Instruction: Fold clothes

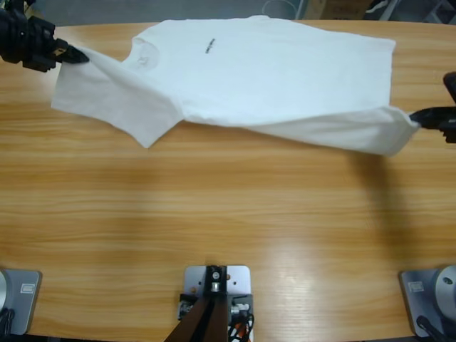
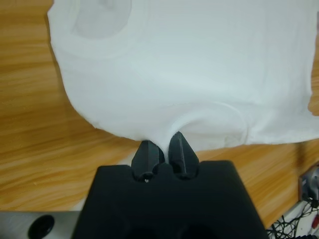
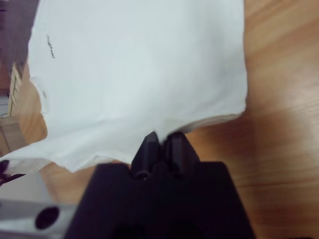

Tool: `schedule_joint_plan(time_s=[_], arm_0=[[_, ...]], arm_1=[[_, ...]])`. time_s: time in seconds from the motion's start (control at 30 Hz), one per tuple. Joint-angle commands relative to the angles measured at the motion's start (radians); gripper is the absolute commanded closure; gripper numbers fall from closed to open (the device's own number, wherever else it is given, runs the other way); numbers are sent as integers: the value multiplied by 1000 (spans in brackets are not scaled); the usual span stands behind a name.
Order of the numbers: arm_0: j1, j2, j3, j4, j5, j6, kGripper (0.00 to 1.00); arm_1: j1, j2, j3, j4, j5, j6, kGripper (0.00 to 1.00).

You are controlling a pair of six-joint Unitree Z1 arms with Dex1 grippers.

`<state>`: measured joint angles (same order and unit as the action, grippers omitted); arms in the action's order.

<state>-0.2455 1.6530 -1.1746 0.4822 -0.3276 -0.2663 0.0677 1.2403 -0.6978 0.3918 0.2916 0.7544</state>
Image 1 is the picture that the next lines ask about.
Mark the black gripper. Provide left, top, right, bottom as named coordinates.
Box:
left=410, top=105, right=456, bottom=145
left=0, top=9, right=90, bottom=74

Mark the white T-shirt with black print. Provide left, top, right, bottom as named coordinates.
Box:
left=50, top=14, right=420, bottom=160

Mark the brown cardboard box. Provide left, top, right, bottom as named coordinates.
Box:
left=306, top=0, right=368, bottom=21

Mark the white mounting block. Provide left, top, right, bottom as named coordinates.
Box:
left=183, top=264, right=252, bottom=342

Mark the black clamp with silver fittings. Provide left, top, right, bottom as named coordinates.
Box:
left=179, top=292, right=254, bottom=321

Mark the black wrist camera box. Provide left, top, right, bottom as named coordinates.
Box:
left=0, top=0, right=26, bottom=16
left=442, top=71, right=456, bottom=105

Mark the grey metal frame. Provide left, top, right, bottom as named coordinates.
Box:
left=370, top=0, right=456, bottom=25

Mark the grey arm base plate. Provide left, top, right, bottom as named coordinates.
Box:
left=398, top=264, right=456, bottom=338
left=0, top=269, right=43, bottom=336

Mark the black base cable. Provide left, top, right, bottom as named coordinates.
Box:
left=416, top=315, right=448, bottom=342
left=0, top=308, right=16, bottom=336

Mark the orange and black cable bundle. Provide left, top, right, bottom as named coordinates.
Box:
left=227, top=313, right=256, bottom=342

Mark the dark camera post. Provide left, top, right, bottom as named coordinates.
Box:
left=167, top=265, right=229, bottom=342

